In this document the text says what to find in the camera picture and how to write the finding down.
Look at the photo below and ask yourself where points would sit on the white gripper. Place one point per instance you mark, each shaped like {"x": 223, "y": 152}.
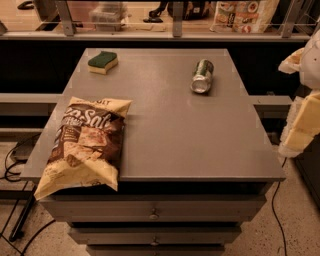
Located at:
{"x": 312, "y": 68}

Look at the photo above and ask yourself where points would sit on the green soda can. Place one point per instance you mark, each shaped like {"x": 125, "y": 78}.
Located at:
{"x": 202, "y": 76}

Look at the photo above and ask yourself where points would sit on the green and yellow sponge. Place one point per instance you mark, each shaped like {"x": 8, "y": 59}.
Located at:
{"x": 103, "y": 62}

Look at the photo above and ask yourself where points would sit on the colourful snack bag on shelf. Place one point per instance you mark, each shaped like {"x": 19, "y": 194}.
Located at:
{"x": 243, "y": 16}

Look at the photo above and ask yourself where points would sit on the grey drawer cabinet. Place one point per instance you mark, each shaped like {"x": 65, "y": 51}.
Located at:
{"x": 203, "y": 161}

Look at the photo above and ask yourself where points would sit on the black object on shelf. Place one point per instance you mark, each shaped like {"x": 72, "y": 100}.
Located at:
{"x": 154, "y": 15}

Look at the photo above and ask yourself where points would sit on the top drawer knob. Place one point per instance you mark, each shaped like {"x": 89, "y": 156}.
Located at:
{"x": 154, "y": 215}

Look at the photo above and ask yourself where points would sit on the drawer knob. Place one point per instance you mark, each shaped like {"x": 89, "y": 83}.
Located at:
{"x": 154, "y": 242}
{"x": 154, "y": 215}

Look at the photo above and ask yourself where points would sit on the clear plastic container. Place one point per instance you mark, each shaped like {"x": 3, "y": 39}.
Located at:
{"x": 108, "y": 16}

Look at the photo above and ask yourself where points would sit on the sea salt chips bag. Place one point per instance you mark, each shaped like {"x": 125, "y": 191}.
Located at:
{"x": 87, "y": 146}

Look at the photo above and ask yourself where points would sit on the metal shelf rail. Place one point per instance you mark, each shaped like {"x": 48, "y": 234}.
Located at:
{"x": 294, "y": 20}

